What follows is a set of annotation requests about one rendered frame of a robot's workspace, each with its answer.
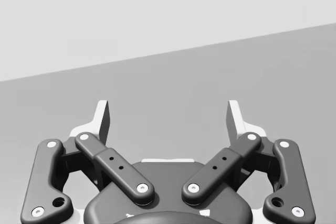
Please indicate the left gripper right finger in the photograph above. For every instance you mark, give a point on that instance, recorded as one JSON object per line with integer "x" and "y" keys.
{"x": 218, "y": 165}

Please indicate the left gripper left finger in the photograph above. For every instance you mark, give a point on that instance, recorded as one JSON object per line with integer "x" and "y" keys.
{"x": 118, "y": 165}

